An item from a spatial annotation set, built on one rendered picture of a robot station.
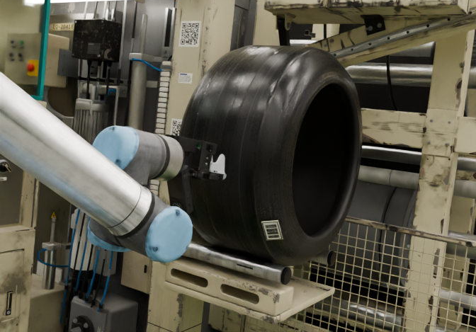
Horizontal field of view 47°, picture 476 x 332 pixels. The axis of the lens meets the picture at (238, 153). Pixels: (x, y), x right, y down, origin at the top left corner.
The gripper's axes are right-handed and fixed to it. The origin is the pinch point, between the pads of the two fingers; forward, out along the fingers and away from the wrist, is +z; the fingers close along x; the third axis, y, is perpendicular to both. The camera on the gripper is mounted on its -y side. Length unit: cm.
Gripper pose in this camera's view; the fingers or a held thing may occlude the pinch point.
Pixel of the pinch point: (220, 178)
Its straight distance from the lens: 128.1
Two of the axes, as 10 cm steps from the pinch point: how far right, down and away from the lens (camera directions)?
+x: -8.3, -1.2, 5.5
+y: 1.7, -9.8, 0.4
